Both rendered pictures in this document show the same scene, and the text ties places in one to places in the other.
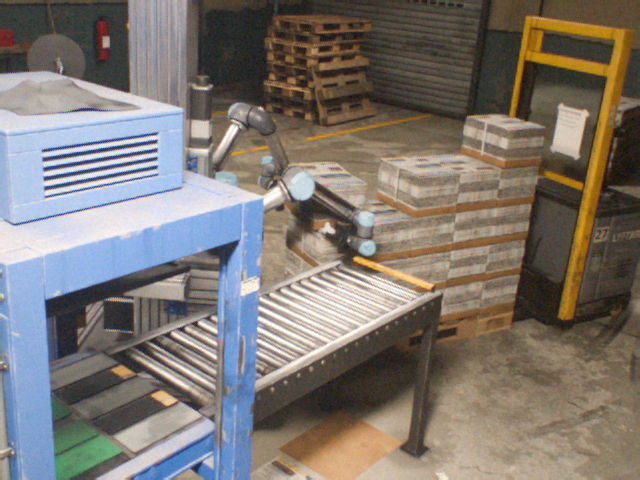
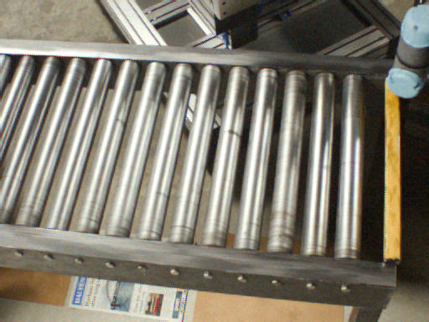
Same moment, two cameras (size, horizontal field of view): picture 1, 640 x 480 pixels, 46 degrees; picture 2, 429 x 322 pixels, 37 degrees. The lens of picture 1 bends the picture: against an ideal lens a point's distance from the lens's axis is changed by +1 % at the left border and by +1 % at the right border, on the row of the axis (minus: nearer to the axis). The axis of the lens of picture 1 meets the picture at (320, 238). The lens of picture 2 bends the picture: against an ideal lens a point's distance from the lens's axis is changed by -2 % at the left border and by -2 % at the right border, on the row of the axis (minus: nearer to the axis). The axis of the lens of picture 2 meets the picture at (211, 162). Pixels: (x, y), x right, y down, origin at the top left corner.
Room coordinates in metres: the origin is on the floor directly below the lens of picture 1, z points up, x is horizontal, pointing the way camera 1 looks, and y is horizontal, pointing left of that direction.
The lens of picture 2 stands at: (2.53, -0.79, 1.93)
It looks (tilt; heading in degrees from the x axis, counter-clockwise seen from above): 57 degrees down; 67
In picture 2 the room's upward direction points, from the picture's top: 9 degrees counter-clockwise
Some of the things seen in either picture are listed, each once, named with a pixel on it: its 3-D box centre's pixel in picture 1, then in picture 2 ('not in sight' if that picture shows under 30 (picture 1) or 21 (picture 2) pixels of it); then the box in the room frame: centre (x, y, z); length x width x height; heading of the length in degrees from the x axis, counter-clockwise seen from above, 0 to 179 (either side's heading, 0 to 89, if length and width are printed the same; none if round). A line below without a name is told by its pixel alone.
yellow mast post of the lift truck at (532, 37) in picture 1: (512, 155); not in sight; (4.88, -1.22, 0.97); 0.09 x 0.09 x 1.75; 32
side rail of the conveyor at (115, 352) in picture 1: (245, 310); (112, 65); (2.77, 0.28, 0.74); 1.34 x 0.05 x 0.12; 141
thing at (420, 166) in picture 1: (419, 165); not in sight; (4.08, -0.52, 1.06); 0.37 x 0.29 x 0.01; 32
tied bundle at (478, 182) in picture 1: (457, 182); not in sight; (4.22, -0.77, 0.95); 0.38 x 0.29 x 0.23; 30
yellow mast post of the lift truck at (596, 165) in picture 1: (591, 183); not in sight; (4.32, -1.56, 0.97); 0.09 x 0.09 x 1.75; 32
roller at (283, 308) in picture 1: (301, 319); (109, 145); (2.65, 0.05, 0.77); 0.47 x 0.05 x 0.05; 51
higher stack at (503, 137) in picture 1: (488, 225); not in sight; (4.38, -1.02, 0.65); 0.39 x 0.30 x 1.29; 32
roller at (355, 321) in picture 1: (322, 309); (167, 149); (2.76, -0.03, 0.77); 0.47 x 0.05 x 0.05; 51
